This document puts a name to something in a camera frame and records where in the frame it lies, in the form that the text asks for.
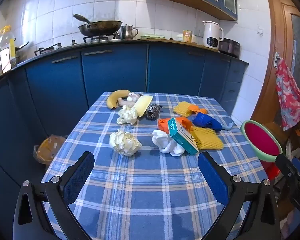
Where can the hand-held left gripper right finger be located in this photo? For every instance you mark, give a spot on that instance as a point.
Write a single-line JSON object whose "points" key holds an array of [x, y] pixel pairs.
{"points": [[212, 177]]}

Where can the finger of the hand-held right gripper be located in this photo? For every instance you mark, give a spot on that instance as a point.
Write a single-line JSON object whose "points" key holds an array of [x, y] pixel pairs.
{"points": [[285, 163]]}

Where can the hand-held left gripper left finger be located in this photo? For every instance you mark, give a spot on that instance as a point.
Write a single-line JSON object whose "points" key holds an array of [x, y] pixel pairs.
{"points": [[80, 175]]}

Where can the red basin with green rim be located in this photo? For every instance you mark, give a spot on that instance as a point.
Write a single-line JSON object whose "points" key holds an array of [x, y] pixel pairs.
{"points": [[261, 140]]}

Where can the teal medicine box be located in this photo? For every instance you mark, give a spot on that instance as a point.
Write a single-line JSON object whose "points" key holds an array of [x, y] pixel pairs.
{"points": [[181, 136]]}

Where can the white cloth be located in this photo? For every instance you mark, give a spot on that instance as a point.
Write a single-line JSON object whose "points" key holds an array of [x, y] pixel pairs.
{"points": [[166, 143]]}

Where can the red plastic stool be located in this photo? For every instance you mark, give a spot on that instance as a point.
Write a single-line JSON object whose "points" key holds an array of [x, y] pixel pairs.
{"points": [[271, 170]]}

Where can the light blue plastic hook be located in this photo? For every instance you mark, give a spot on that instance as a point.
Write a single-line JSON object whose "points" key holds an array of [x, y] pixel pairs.
{"points": [[227, 126]]}

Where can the crumpled white paper ball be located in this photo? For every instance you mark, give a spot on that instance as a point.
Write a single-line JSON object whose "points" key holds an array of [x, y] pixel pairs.
{"points": [[127, 115], [125, 142]]}

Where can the blue plastic bag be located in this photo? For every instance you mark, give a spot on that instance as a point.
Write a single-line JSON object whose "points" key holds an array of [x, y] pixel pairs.
{"points": [[206, 121]]}

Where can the blue plaid tablecloth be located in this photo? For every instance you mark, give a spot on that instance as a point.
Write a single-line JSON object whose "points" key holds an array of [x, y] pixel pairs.
{"points": [[140, 180]]}

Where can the red floral cloth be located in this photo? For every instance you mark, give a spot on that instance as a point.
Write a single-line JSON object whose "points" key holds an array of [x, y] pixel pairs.
{"points": [[288, 95]]}

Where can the orange plastic bag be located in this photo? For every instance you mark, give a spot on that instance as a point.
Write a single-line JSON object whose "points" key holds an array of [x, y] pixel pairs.
{"points": [[165, 124]]}

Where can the yellow sponge back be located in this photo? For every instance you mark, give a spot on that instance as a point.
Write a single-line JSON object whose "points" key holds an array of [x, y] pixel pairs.
{"points": [[183, 108]]}

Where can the yellow banana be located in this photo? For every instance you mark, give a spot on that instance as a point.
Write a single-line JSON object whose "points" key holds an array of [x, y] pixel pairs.
{"points": [[113, 97]]}

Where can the steel wool scrubber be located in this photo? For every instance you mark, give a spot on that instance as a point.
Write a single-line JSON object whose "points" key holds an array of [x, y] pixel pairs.
{"points": [[152, 111]]}

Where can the blue kitchen base cabinets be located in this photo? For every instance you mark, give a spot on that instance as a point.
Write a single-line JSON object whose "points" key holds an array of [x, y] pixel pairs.
{"points": [[65, 80]]}

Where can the wooden door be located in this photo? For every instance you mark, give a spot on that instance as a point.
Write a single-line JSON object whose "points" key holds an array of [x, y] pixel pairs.
{"points": [[282, 55]]}

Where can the dark rice cooker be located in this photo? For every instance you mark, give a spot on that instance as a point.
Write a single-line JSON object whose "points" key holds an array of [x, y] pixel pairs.
{"points": [[230, 48]]}

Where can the gas stove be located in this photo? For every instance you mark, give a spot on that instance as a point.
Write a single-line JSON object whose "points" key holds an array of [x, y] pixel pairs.
{"points": [[100, 39]]}

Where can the white electric kettle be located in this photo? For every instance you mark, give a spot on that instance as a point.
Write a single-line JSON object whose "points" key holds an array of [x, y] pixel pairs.
{"points": [[212, 35]]}

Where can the cooking oil bottle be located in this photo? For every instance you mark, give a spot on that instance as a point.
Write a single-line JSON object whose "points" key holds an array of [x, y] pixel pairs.
{"points": [[5, 52]]}

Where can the yellow tin can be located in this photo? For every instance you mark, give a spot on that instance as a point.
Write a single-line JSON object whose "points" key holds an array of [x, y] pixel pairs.
{"points": [[187, 35]]}

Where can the black wok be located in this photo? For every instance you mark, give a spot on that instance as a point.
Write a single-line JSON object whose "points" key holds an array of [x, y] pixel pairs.
{"points": [[100, 27]]}

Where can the steel teapot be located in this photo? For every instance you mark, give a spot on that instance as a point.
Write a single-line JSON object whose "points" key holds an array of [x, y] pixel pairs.
{"points": [[128, 32]]}

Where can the green tray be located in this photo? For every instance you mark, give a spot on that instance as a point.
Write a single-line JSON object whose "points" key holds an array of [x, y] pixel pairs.
{"points": [[152, 37]]}

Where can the white wall switch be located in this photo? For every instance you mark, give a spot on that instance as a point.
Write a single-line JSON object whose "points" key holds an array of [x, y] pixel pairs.
{"points": [[260, 30]]}

